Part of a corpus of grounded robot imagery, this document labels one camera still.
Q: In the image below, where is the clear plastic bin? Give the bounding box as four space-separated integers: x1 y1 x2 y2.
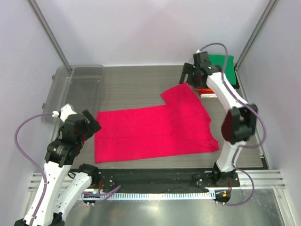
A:
42 65 104 117

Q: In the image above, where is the crimson red t-shirt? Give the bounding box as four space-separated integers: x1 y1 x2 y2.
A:
95 84 220 163

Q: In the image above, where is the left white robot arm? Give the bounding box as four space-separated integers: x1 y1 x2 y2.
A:
15 104 102 226

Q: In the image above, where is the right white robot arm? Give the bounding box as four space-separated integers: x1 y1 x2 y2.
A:
179 50 258 186

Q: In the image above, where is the orange folded t-shirt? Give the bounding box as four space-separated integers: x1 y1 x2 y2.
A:
196 88 214 93

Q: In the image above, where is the white folded t-shirt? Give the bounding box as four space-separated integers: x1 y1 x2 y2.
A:
200 93 217 98

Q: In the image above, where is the green folded t-shirt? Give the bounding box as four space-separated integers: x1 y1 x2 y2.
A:
209 54 237 86

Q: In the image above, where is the black folded t-shirt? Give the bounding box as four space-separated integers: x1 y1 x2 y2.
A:
232 67 240 89

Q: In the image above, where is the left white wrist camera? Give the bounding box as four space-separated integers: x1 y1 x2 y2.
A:
52 104 77 122

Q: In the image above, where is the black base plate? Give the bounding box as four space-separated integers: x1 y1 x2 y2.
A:
99 168 240 194

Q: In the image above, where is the right aluminium corner post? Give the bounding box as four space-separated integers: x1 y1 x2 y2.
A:
235 0 280 70

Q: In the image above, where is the aluminium corner post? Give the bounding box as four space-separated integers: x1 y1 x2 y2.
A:
235 0 280 70
27 0 72 74

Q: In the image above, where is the slotted cable duct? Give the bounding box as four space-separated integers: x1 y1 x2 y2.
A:
81 190 216 202

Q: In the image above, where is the aluminium frame rail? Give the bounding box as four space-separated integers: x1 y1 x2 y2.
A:
28 170 285 192

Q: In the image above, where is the left aluminium corner post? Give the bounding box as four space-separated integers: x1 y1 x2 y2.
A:
27 0 72 74

